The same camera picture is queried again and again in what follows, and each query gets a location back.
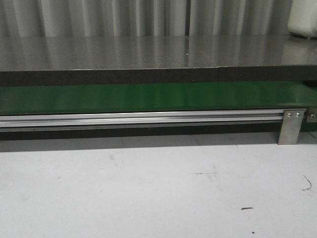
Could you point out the green conveyor belt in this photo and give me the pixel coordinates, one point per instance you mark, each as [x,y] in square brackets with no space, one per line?
[75,99]

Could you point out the grey pleated curtain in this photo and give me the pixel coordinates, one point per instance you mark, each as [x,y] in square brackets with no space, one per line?
[86,18]

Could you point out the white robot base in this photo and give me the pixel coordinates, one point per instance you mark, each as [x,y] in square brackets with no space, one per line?
[303,18]

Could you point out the dark raised platform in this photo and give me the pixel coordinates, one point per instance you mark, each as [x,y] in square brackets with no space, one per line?
[52,61]

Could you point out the steel end bracket with bolt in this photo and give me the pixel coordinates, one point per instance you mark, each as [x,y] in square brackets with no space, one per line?
[312,115]

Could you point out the steel conveyor support bracket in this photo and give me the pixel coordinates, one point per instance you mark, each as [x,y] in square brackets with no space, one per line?
[290,128]

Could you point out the aluminium conveyor side rail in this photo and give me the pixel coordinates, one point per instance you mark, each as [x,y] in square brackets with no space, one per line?
[139,118]

